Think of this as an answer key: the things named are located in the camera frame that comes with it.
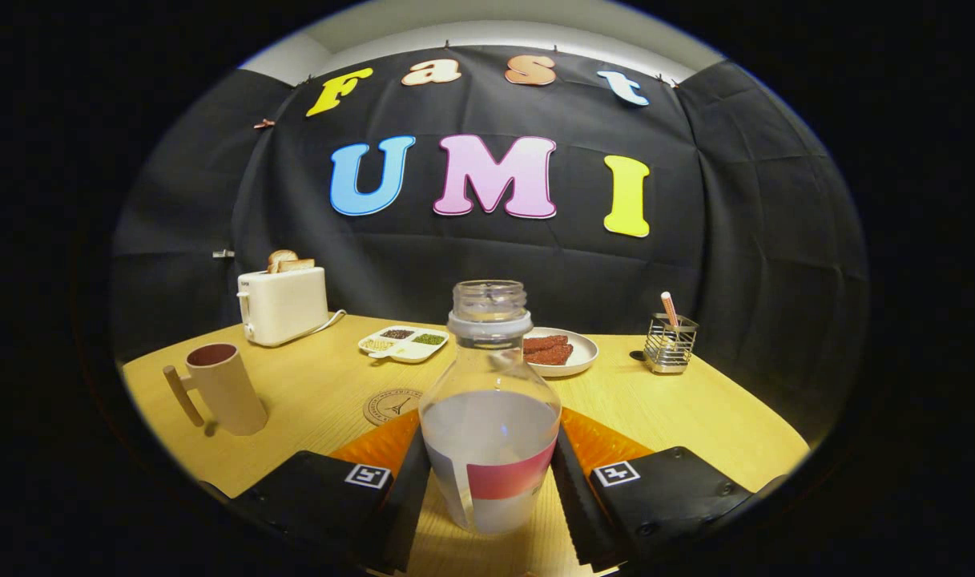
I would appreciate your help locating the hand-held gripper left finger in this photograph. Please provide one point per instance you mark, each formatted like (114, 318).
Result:
(403, 513)

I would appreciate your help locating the black backdrop cloth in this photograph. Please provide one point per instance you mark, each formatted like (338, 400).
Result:
(735, 240)

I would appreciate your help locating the red-brown meat slice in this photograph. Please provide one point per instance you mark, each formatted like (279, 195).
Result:
(545, 343)
(549, 356)

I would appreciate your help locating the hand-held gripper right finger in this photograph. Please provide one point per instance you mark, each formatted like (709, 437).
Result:
(579, 513)

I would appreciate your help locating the wooden table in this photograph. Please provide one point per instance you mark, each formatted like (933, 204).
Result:
(311, 393)

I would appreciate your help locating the orange and white straw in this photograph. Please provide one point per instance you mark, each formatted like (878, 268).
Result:
(670, 308)

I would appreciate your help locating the white round plate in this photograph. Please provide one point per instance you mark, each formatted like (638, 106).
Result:
(585, 353)

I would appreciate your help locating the round wooden coaster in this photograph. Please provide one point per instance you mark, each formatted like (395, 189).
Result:
(383, 407)

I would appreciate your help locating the white toaster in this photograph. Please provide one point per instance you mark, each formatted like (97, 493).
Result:
(283, 308)

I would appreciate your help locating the white divided seed dish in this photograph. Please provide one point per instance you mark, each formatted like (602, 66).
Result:
(407, 349)

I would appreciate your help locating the toast slice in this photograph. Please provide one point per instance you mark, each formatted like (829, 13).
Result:
(296, 265)
(279, 258)

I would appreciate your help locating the clear juice bottle red label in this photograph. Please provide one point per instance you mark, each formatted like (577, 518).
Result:
(487, 433)

